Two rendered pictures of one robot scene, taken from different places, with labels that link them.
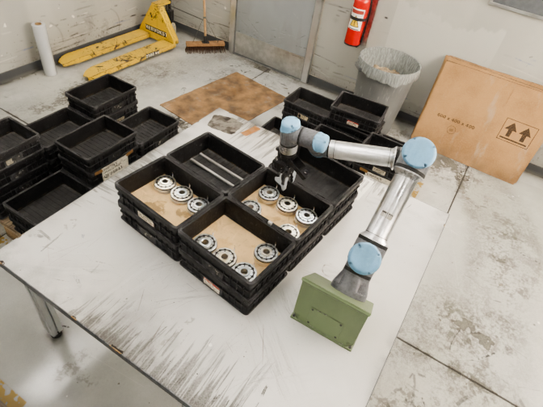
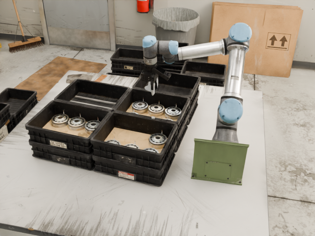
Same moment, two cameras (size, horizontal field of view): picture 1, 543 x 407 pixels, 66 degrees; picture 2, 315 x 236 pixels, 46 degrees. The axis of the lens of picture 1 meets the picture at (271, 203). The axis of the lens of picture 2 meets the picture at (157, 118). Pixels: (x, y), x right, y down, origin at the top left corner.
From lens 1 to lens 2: 0.60 m
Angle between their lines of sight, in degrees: 14
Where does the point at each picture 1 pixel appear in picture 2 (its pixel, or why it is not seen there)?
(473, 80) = (236, 13)
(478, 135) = (253, 50)
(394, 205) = (237, 70)
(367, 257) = (233, 107)
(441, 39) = not seen: outside the picture
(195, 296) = (116, 187)
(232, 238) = (128, 139)
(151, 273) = (76, 183)
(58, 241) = not seen: outside the picture
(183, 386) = not seen: outside the picture
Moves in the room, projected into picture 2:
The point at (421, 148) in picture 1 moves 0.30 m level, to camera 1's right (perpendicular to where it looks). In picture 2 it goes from (241, 28) to (293, 25)
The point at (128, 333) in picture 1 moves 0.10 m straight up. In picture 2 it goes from (79, 224) to (77, 210)
